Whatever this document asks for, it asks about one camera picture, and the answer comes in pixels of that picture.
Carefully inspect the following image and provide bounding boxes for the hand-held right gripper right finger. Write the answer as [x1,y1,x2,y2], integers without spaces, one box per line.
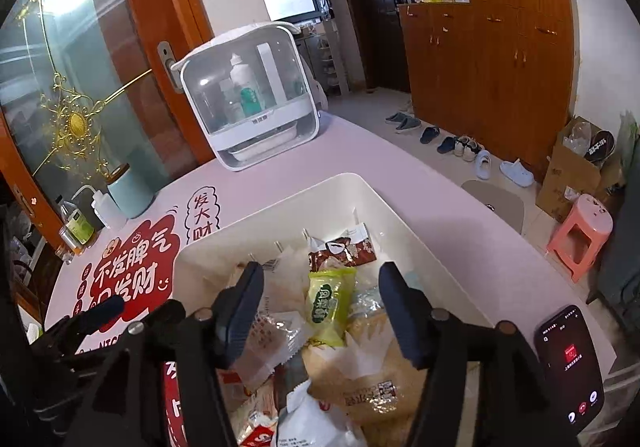
[377,262,581,447]

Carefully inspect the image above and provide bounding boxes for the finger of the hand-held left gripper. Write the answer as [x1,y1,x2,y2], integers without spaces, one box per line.
[145,299,187,328]
[75,295,126,334]

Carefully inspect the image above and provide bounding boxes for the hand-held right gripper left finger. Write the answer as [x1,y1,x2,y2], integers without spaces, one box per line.
[65,261,266,447]

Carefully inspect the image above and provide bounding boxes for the translucent white snack packet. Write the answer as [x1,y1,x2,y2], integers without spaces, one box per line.
[220,309,307,390]

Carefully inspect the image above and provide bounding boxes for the beige translucent snack packet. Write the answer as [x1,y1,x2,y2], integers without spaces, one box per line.
[265,247,313,313]

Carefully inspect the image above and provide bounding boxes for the green snack packet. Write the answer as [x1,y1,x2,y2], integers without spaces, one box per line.
[306,267,358,349]

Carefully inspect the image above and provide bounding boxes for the large beige cracker bag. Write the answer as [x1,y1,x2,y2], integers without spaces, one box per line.
[300,312,433,430]

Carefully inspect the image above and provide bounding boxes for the white plastic storage bin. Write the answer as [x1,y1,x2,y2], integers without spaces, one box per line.
[172,172,501,447]

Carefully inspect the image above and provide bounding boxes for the brown black white packet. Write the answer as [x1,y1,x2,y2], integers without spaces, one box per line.
[306,222,379,274]

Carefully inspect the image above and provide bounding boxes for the red white snack packet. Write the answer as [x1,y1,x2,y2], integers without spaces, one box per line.
[235,414,279,447]

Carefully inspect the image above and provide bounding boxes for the white packet with label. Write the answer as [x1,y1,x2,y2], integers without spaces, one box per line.
[276,379,368,447]

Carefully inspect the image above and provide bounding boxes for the glass bottle with green label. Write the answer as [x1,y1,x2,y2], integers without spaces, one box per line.
[60,197,97,249]

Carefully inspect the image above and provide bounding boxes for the clear squeeze bottle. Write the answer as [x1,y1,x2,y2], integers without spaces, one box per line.
[72,186,129,231]

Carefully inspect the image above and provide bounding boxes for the teal canister with brown lid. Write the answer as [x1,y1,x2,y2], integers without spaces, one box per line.
[106,164,156,220]

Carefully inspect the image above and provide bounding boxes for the printed pink table mat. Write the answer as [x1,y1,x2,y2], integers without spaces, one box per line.
[45,109,618,447]

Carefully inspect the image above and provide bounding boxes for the row of shoes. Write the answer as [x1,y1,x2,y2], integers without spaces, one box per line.
[384,99,536,188]

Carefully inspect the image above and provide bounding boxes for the black smartphone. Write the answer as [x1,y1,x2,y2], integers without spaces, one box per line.
[533,305,606,438]

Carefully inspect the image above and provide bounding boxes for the white organizer with clear cover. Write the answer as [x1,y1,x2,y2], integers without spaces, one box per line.
[170,21,322,172]

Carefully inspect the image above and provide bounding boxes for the pink plastic stool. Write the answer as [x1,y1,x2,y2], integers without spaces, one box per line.
[545,193,614,284]

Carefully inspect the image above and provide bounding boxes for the cardboard box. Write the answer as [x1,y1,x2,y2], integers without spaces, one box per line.
[535,116,627,224]

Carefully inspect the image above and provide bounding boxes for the white bottle with teal label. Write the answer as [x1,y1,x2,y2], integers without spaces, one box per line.
[229,53,267,121]

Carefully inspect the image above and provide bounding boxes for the wooden glass sliding door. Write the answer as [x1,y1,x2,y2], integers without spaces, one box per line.
[0,0,216,238]

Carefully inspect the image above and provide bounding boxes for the white shelf rack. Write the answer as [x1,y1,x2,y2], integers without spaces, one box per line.
[320,21,351,96]

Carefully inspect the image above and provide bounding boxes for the tall wooden cabinet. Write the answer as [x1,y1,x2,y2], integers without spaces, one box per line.
[380,0,576,180]

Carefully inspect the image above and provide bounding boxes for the dark entrance door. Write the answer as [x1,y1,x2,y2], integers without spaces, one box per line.
[331,0,416,94]

